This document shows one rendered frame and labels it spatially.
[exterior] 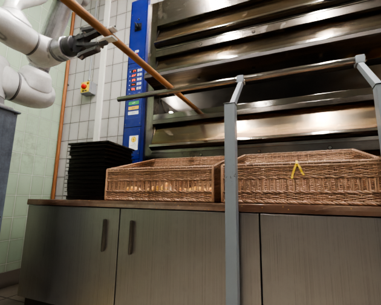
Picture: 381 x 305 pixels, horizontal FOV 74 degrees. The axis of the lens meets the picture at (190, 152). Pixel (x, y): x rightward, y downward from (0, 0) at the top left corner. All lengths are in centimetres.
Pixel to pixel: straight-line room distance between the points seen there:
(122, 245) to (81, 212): 28
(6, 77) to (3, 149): 35
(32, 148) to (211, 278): 167
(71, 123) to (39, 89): 79
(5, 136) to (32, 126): 81
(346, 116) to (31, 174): 211
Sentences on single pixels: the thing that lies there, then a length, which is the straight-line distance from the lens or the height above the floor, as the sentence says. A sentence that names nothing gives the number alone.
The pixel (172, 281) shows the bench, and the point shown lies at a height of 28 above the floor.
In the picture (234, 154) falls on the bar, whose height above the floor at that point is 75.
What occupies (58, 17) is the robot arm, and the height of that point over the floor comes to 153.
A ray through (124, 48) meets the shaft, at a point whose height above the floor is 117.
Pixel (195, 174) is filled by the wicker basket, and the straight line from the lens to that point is 108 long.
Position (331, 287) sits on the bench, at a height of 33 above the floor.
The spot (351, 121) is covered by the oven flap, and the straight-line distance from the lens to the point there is 156.
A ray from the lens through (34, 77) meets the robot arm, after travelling 159.
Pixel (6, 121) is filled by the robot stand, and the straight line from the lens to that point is 148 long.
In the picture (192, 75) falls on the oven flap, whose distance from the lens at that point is 171.
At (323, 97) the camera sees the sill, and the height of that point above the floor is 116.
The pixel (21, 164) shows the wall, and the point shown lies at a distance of 218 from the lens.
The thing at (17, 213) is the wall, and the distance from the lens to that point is 219.
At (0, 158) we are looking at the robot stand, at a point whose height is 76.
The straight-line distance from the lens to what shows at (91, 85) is 223.
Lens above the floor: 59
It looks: 10 degrees up
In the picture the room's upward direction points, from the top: 1 degrees clockwise
